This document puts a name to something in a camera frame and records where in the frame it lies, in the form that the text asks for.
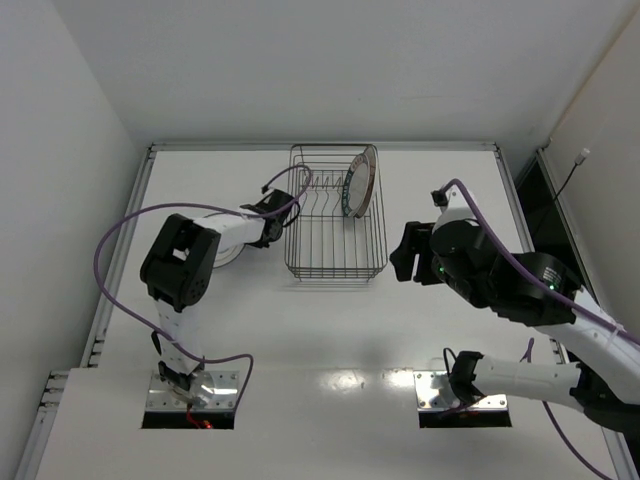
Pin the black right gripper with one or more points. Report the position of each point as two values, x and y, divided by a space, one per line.
407 251

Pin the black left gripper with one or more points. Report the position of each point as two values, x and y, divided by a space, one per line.
275 212

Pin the white plate black line drawing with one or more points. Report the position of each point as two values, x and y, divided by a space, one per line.
228 256

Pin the teal rimmed plate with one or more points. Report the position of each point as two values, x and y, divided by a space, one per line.
354 186

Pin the orange sunburst plate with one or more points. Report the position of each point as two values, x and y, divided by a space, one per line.
370 154

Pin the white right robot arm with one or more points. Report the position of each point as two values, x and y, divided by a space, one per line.
533 290

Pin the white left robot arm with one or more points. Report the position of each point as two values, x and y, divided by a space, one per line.
177 271

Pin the metal wire dish rack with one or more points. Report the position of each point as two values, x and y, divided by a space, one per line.
323 244

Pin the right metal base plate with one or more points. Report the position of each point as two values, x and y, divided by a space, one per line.
434 395

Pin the metal base plate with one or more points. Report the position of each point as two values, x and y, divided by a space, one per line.
220 390
434 395

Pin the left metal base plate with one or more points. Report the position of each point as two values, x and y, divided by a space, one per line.
220 390

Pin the black wall cable white plug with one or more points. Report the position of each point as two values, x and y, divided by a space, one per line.
578 161

